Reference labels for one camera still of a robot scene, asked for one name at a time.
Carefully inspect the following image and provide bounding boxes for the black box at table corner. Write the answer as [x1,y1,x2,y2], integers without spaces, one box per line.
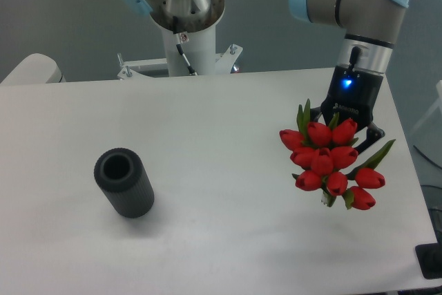
[415,243,441,280]

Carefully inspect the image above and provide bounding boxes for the black cable at right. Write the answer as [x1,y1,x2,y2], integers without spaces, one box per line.
[413,145,442,168]

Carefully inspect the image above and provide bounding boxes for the white frame at right edge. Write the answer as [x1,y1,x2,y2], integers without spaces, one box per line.
[411,81,441,135]

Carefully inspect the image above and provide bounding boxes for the white rounded object at left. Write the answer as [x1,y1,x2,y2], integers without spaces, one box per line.
[1,53,66,86]

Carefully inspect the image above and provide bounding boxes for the grey cable with connector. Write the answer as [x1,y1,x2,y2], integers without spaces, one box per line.
[175,43,200,77]

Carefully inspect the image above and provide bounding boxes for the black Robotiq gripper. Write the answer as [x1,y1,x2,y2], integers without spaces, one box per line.
[310,66,385,154]

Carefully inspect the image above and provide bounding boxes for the black ribbed cylindrical vase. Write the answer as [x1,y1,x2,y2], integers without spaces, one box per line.
[93,148,155,218]

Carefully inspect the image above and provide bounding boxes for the red tulip bouquet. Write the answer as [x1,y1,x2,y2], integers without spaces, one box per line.
[279,100,395,211]

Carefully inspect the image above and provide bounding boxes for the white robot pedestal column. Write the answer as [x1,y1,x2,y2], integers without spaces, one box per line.
[116,0,244,80]

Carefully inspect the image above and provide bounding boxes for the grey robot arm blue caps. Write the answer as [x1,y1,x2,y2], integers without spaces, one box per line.
[123,0,409,152]

